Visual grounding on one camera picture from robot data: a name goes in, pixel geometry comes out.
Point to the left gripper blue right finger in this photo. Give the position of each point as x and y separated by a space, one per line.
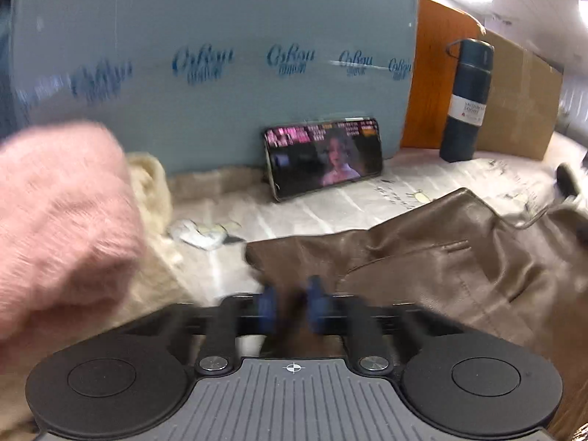
349 318

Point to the dark blue vacuum bottle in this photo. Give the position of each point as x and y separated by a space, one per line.
469 96

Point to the orange cardboard box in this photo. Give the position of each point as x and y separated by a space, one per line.
434 71

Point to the cream fuzzy garment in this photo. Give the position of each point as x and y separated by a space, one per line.
154 285

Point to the brown cardboard box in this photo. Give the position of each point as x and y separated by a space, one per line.
521 110

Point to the brown leather jacket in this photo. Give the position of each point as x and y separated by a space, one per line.
456 256

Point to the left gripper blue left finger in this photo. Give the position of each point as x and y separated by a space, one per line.
236 316

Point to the light blue printed box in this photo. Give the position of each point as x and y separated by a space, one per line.
195 82

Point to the pink fuzzy garment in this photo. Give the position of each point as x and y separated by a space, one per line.
71 234

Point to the black smartphone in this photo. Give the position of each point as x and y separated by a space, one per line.
306 158

